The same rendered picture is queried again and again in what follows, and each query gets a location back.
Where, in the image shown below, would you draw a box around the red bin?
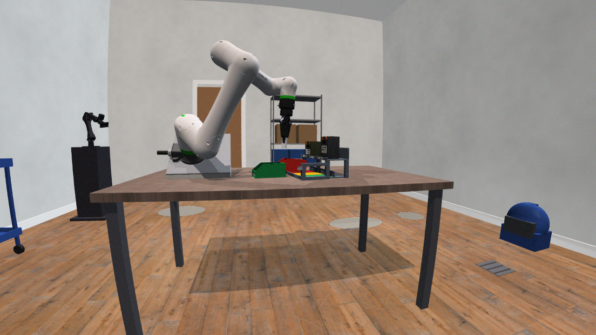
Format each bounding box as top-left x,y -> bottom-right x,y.
278,158 -> 307,172

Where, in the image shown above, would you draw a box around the green bin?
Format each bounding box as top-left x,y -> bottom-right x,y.
252,162 -> 286,178

